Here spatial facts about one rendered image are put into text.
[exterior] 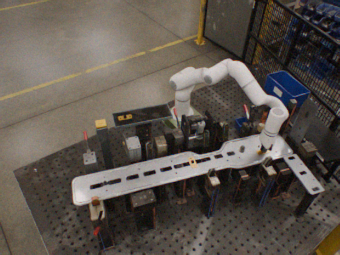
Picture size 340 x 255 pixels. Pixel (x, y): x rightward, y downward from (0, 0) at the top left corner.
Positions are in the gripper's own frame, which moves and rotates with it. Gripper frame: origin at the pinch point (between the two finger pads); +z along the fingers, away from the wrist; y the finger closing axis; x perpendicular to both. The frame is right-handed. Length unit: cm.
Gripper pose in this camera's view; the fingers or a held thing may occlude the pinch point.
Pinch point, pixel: (263, 149)
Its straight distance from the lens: 190.8
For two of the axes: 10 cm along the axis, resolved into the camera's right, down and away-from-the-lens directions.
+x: 9.5, -1.9, 2.6
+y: 3.2, 6.7, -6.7
